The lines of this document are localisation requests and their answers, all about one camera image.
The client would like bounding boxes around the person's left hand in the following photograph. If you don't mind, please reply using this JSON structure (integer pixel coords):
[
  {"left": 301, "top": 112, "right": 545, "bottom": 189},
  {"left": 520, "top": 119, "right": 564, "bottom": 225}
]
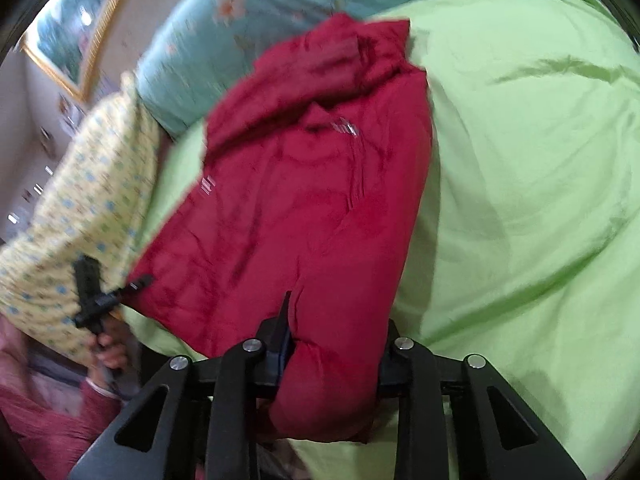
[{"left": 87, "top": 316, "right": 130, "bottom": 388}]

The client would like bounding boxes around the teal floral quilt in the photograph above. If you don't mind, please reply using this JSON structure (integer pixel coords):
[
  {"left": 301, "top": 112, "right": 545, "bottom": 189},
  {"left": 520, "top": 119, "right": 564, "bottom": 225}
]
[{"left": 136, "top": 0, "right": 411, "bottom": 136}]

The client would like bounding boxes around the yellow cartoon print blanket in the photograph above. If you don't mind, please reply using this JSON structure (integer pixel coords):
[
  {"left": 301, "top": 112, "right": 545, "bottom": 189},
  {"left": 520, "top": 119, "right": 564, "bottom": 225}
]
[{"left": 1, "top": 72, "right": 160, "bottom": 365}]

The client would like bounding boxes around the light green bed sheet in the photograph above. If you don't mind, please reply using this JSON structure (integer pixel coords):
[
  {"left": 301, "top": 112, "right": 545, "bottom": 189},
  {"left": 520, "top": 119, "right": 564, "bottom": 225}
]
[{"left": 124, "top": 0, "right": 639, "bottom": 479}]

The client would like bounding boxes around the red quilted puffer jacket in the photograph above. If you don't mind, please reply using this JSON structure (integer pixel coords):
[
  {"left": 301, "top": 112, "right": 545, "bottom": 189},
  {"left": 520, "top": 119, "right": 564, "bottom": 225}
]
[{"left": 126, "top": 14, "right": 432, "bottom": 441}]

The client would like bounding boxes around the gold framed wall picture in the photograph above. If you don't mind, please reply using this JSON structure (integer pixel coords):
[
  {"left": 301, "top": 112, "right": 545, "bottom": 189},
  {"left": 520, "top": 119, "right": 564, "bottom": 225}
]
[{"left": 20, "top": 0, "right": 122, "bottom": 102}]

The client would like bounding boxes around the pink sleeved left forearm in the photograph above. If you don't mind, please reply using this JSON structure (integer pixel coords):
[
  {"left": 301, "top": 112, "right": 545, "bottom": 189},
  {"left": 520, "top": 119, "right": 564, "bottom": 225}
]
[{"left": 1, "top": 380, "right": 122, "bottom": 479}]

